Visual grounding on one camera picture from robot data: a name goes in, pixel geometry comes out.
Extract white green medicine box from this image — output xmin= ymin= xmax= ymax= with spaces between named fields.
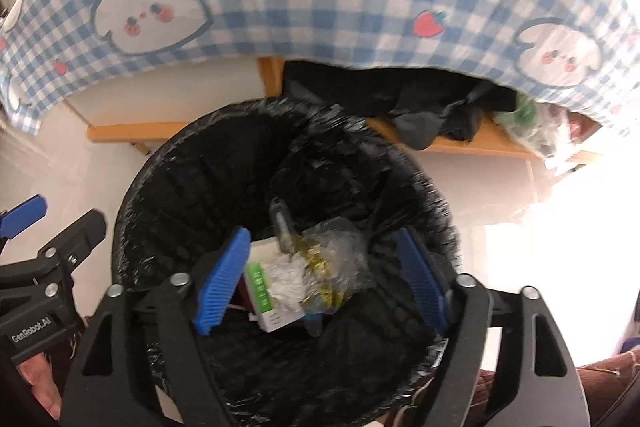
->
xmin=243 ymin=236 xmax=304 ymax=333

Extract clear plastic toothbrush case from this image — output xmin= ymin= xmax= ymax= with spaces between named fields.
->
xmin=269 ymin=197 xmax=323 ymax=337

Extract clear plastic bag gold wrappers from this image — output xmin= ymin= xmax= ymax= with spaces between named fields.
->
xmin=297 ymin=217 xmax=373 ymax=314

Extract white tissue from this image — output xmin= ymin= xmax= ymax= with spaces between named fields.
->
xmin=264 ymin=254 xmax=307 ymax=311

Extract black lined trash bin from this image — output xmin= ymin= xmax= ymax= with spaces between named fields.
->
xmin=112 ymin=98 xmax=460 ymax=426

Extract left human hand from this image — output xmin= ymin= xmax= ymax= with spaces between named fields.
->
xmin=18 ymin=353 xmax=62 ymax=421

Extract wooden table shelf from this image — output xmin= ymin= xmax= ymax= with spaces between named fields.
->
xmin=64 ymin=56 xmax=599 ymax=168

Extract black cloth under table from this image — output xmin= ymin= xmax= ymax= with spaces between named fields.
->
xmin=282 ymin=61 xmax=518 ymax=150

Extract plastic bag under table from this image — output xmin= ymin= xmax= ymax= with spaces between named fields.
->
xmin=492 ymin=93 xmax=579 ymax=170

